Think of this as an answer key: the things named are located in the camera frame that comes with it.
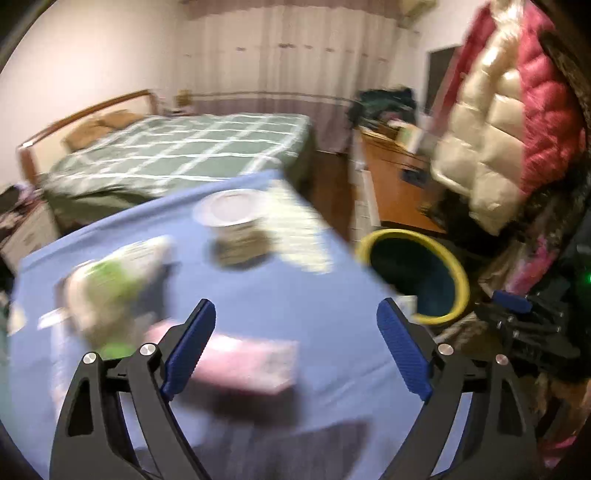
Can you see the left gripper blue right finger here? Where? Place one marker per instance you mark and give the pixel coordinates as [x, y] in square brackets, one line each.
[414, 367]

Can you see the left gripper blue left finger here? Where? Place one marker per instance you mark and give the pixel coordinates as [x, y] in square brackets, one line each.
[182, 346]

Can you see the pink strawberry milk carton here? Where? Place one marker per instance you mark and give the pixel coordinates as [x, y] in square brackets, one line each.
[250, 365]

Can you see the clear green cap bottle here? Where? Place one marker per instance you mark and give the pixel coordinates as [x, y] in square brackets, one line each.
[111, 302]

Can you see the yellow rimmed dark trash bin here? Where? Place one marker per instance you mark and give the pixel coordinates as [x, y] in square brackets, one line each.
[414, 264]

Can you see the blue patterned tablecloth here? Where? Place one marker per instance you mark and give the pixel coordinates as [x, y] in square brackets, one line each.
[348, 412]

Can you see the white yogurt cup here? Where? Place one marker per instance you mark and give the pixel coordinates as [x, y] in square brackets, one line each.
[235, 219]

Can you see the wooden desk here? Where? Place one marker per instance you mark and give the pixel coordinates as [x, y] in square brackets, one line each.
[383, 198]

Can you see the white bedside nightstand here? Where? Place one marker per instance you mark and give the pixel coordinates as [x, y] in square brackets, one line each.
[37, 230]

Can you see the cream puffer jacket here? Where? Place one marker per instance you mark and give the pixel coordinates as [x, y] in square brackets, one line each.
[480, 118]

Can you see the bed with green plaid duvet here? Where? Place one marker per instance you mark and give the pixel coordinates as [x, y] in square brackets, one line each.
[156, 156]

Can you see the red puffer jacket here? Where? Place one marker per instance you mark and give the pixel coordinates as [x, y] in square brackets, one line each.
[552, 121]

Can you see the clothes pile on desk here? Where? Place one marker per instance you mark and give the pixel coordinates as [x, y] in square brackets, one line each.
[380, 105]

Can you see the brown right pillow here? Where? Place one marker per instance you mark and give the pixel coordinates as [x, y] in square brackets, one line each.
[120, 119]

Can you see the brown pillow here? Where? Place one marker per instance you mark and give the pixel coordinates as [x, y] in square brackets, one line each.
[86, 134]
[120, 119]

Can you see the brown left pillow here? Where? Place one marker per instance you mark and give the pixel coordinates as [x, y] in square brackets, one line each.
[86, 134]

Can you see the dark clothes pile on nightstand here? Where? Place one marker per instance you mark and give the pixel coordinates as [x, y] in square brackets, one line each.
[17, 200]

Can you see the wooden headboard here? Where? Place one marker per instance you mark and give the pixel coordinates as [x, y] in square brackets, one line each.
[40, 152]

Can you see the black television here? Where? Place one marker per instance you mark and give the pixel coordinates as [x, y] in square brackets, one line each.
[438, 64]

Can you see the pink white striped curtain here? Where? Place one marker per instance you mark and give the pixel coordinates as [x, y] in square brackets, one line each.
[297, 57]

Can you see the wall air conditioner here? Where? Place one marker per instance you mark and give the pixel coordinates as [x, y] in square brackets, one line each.
[416, 8]

